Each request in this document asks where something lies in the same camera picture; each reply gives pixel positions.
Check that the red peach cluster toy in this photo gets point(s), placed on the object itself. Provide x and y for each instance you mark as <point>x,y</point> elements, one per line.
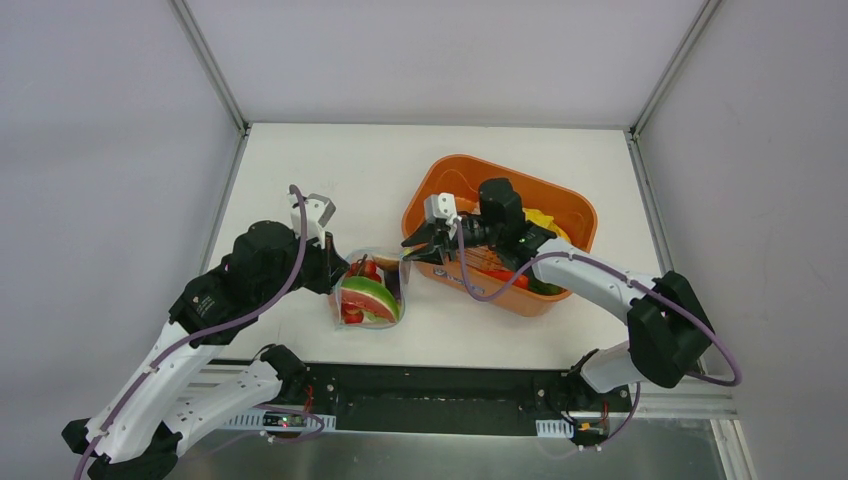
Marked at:
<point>365,268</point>

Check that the dark purple eggplant toy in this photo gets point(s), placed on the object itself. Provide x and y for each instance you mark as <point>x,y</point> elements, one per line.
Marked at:
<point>395,283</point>

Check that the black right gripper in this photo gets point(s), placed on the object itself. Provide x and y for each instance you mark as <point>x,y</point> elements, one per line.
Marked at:
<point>438,237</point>

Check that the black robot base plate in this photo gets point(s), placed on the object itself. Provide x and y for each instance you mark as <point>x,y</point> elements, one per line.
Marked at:
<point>460,401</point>

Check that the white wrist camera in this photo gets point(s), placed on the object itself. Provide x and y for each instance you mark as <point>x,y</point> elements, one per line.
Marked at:
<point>440,207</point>
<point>319,210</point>

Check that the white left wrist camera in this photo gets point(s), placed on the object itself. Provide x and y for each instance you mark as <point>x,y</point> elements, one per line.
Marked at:
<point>319,210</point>

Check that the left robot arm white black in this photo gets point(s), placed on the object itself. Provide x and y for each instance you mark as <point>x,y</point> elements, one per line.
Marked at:
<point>146,428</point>

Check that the orange carrot toy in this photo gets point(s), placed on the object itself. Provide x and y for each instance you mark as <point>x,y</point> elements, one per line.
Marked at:
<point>510,277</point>

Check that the yellow napa cabbage toy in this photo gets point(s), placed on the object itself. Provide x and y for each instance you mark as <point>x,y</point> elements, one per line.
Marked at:
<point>543,220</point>

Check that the orange plastic basket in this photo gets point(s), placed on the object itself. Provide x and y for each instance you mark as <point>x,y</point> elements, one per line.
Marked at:
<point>461,175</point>

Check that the clear zip top bag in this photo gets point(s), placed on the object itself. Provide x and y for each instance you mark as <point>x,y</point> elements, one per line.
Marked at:
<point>334,299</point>

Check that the green leafy vegetable toy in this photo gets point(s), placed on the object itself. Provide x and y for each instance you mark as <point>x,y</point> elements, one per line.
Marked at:
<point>544,289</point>

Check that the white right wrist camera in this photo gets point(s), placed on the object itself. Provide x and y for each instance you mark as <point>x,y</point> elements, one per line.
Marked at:
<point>440,207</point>

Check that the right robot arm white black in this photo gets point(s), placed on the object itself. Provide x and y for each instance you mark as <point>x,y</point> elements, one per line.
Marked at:
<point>667,328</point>

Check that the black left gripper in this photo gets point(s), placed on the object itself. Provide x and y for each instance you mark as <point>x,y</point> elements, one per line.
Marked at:
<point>333,266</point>

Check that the white mushroom toy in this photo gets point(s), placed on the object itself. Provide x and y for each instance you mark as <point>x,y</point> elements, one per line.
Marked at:
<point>387,263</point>

